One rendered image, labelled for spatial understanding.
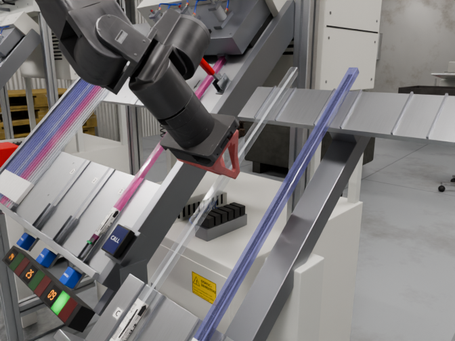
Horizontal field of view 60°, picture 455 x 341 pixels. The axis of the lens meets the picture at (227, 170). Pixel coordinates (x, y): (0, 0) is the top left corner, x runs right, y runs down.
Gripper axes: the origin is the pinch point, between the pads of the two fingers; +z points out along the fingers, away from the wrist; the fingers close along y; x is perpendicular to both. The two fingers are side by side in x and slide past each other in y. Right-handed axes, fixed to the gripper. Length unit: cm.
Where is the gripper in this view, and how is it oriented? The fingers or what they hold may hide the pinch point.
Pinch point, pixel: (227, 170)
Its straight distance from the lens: 58.1
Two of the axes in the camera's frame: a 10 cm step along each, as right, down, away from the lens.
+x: -5.0, 8.0, -3.3
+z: 4.6, 5.7, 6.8
